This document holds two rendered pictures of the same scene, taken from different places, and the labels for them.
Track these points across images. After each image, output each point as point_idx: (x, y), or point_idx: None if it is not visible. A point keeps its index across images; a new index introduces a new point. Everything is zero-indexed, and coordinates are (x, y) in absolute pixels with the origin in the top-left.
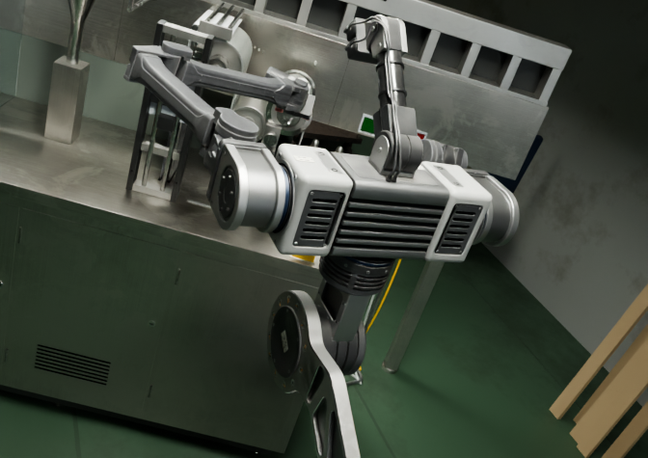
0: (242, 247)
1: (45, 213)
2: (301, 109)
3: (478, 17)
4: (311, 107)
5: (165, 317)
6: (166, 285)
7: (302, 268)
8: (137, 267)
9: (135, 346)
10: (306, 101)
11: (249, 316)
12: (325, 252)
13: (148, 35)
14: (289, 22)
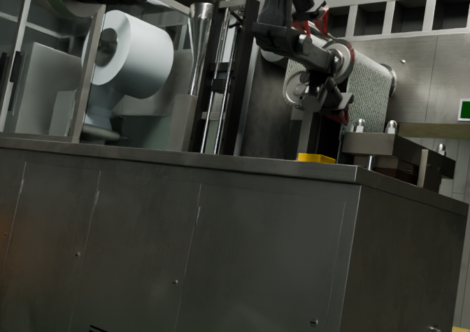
0: (247, 156)
1: (114, 172)
2: (308, 10)
3: None
4: (318, 5)
5: (186, 273)
6: (188, 230)
7: (303, 166)
8: (168, 212)
9: (159, 318)
10: None
11: (259, 256)
12: None
13: None
14: (375, 35)
